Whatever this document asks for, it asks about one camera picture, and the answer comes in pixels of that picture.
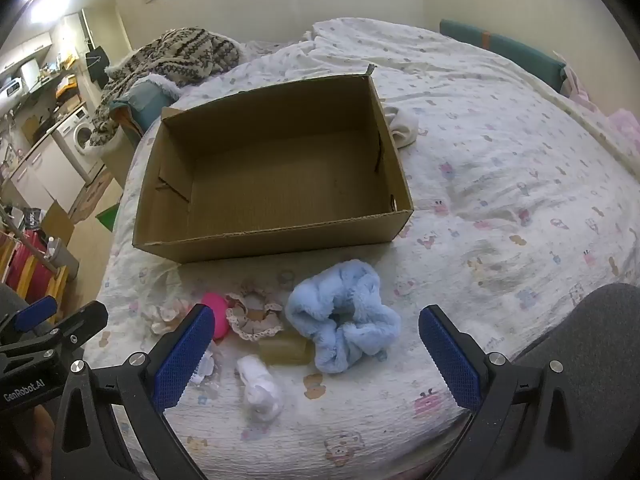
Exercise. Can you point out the pale floral scrunchie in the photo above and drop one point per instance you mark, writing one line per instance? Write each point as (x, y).
(167, 316)

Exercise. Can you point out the open cardboard floor box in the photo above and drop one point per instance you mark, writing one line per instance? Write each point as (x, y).
(57, 222)

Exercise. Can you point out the black hanging bag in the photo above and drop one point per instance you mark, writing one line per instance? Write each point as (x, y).
(97, 67)

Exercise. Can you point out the blue fluffy scrunchie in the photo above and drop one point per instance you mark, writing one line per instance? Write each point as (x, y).
(345, 320)

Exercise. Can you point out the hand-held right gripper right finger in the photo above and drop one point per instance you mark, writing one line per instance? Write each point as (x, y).
(450, 360)

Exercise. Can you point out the yellow wooden rack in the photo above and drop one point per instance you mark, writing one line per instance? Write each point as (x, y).
(55, 285)

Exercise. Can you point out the beige lace scrunchie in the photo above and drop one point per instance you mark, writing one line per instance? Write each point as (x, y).
(252, 320)

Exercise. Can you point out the green triangular item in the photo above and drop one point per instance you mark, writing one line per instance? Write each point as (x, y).
(106, 220)

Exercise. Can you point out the pink sponge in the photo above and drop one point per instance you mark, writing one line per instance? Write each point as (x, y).
(217, 310)

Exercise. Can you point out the teal headboard cushion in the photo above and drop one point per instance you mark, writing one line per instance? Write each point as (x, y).
(510, 50)

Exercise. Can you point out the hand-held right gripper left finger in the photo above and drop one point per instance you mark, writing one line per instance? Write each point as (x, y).
(182, 355)

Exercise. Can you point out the pink cloth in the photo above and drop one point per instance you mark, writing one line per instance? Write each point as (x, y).
(620, 125)

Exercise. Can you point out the patterned knit blanket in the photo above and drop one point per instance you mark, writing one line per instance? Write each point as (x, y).
(175, 55)

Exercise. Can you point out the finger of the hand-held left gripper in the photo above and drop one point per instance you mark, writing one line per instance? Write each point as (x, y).
(80, 325)
(35, 308)

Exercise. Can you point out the red suitcase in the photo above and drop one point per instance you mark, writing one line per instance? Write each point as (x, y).
(25, 265)

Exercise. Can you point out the brown cardboard box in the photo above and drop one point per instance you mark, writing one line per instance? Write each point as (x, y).
(280, 170)

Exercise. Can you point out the white countertop appliance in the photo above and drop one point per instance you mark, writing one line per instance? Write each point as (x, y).
(10, 86)

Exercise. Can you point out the grey tumbler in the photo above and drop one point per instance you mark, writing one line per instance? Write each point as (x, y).
(64, 260)

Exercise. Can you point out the white washing machine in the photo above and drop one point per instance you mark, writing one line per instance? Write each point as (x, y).
(77, 135)

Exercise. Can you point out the white kitchen cabinet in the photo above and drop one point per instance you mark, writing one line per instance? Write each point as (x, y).
(45, 170)

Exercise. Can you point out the teal pillow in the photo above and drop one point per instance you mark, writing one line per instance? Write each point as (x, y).
(147, 102)

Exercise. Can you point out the cream white cloth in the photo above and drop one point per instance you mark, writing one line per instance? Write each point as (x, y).
(404, 127)

